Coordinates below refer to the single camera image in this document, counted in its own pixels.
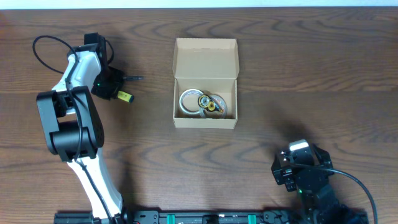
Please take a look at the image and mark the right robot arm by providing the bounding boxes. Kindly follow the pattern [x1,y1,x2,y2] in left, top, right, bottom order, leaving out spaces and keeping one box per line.
[271,139,369,223]

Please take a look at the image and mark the white tape roll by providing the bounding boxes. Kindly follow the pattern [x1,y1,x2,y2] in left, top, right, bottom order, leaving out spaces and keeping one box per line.
[178,88,204,116]

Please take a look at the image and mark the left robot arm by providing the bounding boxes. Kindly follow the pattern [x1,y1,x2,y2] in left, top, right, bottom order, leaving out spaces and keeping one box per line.
[36,42,129,223]

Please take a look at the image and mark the yellow highlighter marker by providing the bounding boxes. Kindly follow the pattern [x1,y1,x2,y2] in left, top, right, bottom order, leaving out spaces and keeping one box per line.
[117,90,134,103]

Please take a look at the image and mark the right black cable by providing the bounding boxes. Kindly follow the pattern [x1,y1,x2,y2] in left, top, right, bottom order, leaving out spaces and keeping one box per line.
[289,163,379,224]

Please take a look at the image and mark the yellow correction tape dispenser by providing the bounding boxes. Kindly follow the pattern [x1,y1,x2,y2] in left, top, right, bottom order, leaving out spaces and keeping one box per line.
[198,95,224,113]

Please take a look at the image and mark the brown cardboard box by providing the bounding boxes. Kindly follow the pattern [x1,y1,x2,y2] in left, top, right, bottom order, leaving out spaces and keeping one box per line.
[172,38,239,129]

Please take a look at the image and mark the black mounting rail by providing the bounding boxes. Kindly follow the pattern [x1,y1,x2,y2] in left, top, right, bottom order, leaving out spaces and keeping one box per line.
[53,210,369,224]

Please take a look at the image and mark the grey tape roll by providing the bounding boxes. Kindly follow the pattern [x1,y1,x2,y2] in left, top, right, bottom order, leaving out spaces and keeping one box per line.
[200,95,228,119]

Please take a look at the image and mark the black ballpoint pen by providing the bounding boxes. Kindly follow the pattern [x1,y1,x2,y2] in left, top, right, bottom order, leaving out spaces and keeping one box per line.
[123,76,144,81]

